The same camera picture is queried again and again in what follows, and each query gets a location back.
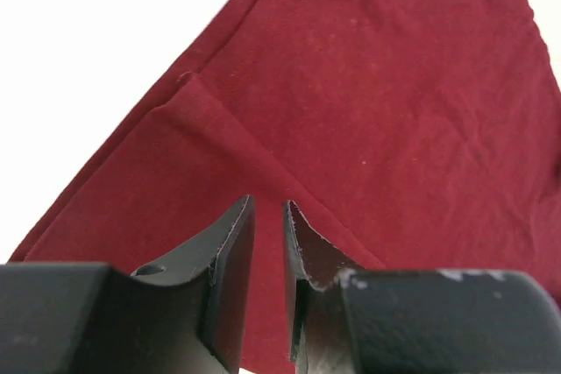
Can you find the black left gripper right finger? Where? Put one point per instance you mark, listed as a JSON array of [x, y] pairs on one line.
[[343, 318]]

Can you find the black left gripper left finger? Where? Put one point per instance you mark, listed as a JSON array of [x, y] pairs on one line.
[[183, 312]]

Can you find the dark red t-shirt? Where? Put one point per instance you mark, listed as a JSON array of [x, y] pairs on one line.
[[413, 134]]

